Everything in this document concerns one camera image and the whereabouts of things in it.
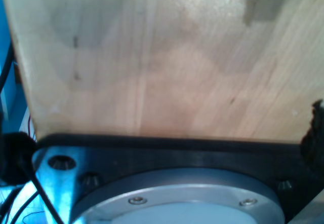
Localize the black mounting plate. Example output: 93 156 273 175
35 132 324 224

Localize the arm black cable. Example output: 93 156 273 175
15 155 64 224

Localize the silver metal bracket plate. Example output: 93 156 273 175
31 146 86 224

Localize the black fuzzy strap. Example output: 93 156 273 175
300 99 324 164

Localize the black cable clamp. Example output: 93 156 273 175
0 131 37 186

